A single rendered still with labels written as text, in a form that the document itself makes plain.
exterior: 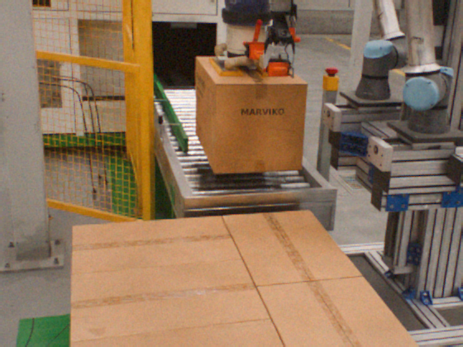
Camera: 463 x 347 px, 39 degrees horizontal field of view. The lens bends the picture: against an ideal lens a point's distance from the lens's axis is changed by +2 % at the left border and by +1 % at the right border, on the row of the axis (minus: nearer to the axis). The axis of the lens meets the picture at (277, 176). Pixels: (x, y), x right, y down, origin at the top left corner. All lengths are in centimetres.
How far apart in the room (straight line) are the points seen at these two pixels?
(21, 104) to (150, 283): 140
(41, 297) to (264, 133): 133
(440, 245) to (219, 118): 107
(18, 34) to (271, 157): 130
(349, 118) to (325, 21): 931
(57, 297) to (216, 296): 128
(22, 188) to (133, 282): 135
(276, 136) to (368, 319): 103
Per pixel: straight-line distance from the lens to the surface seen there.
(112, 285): 229
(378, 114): 284
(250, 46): 275
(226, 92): 275
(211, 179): 321
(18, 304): 332
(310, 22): 1197
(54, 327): 311
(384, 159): 234
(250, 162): 286
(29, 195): 352
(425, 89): 222
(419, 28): 222
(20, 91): 336
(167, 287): 225
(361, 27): 590
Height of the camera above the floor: 168
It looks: 21 degrees down
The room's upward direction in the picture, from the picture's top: 3 degrees clockwise
